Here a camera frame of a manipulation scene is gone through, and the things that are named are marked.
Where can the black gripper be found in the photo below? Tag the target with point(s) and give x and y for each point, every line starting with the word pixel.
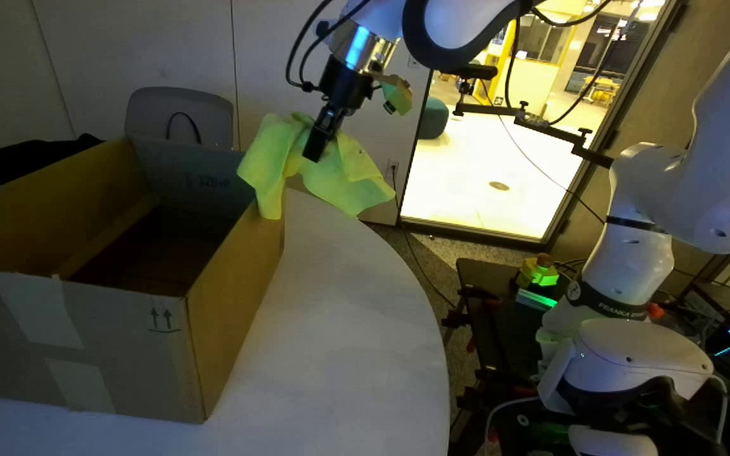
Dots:
pixel 343 91

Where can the yellow-green towel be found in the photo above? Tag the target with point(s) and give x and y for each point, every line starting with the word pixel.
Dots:
pixel 343 176

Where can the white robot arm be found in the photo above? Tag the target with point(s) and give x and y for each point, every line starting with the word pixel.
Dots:
pixel 602 356

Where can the open cardboard box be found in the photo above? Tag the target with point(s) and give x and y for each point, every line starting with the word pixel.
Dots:
pixel 130 277

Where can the dark green round stool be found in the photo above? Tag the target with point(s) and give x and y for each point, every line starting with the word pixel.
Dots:
pixel 432 116

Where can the grey chair back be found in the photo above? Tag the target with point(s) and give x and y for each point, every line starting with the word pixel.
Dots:
pixel 181 115

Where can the green lit device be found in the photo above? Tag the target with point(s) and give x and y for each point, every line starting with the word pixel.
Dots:
pixel 534 284

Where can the black bag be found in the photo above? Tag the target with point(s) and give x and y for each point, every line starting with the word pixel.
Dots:
pixel 22 157

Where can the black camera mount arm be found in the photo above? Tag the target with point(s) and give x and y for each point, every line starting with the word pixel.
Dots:
pixel 473 72

